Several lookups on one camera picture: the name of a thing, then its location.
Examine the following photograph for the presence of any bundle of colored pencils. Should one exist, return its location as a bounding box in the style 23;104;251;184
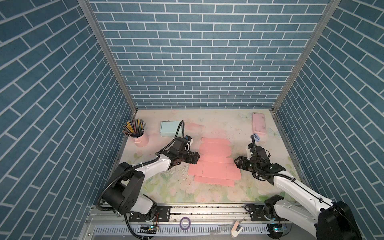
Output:
123;119;145;138

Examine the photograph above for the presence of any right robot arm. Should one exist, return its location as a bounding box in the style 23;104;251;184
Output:
234;144;362;240

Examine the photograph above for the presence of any pink metal pencil bucket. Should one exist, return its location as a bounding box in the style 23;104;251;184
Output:
131;131;149;148

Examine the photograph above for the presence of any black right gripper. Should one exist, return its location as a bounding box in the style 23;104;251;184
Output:
233;154;261;174

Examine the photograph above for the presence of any mint green paper box sheet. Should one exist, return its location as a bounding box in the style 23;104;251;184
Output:
160;121;180;137

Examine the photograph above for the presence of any purple tape roll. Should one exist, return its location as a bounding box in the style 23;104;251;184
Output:
179;217;191;231

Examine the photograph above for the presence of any white pink clip tool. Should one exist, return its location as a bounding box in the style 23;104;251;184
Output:
231;221;244;238

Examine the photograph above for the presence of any pink paper box sheet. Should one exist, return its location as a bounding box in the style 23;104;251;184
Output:
188;137;241;187

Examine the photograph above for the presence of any pink pencil case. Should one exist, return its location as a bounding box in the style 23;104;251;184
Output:
252;113;267;136

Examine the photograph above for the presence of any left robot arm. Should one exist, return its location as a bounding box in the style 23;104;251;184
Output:
96;121;200;221

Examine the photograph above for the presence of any aluminium front rail frame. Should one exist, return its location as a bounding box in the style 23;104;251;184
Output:
77;202;343;240

